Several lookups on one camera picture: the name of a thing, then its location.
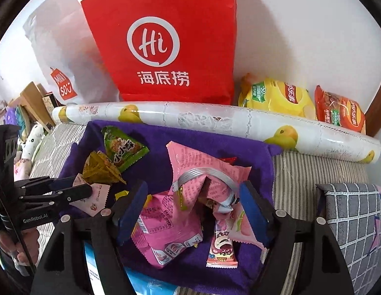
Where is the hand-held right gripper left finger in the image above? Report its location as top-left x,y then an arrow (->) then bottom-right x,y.
31,180 -> 148,295

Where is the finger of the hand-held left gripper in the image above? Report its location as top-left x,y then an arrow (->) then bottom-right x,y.
15,176 -> 78,192
19,184 -> 93,213

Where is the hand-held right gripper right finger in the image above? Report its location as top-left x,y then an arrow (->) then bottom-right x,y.
239,181 -> 354,295

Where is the peach print snack packet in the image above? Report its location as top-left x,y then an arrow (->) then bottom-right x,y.
227,206 -> 265,248

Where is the light pink cartoon snack packet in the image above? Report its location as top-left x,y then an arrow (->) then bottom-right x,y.
69,174 -> 111,217

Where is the pink text-printed snack packet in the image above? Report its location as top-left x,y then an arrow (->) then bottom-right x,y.
130,191 -> 204,270

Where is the olive triangular snack packet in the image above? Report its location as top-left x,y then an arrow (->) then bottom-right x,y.
82,151 -> 127,186

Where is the large pink silver-banded snack packet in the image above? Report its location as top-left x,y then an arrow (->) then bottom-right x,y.
166,141 -> 253,210

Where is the green snack packet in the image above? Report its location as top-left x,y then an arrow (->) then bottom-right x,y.
101,126 -> 150,173

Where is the person's left hand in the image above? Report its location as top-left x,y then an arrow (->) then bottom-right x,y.
0,230 -> 35,268

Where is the white plush toy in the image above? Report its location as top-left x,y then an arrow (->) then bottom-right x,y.
20,123 -> 46,162

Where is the striped mattress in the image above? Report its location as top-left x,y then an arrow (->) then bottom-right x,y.
27,123 -> 370,295

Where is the blue tissue pack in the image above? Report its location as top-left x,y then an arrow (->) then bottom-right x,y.
84,243 -> 179,295

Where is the purple towel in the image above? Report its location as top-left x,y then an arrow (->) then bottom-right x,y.
60,120 -> 282,295

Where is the illustrated book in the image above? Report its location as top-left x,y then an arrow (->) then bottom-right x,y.
43,91 -> 62,109

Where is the grey grid pattern folded cloth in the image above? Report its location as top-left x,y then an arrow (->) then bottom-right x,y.
315,183 -> 381,287

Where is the yellow chips bag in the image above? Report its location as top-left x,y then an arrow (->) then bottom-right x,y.
238,73 -> 318,119

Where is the orange chips bag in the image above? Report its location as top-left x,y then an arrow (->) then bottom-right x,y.
314,85 -> 367,134

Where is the white plastic shopping bag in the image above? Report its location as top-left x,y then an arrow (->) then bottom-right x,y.
23,0 -> 121,105

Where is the red paper bag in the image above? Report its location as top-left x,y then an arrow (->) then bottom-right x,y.
80,0 -> 238,105

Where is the brown wooden door frame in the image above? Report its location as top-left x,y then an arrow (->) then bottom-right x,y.
365,75 -> 381,137

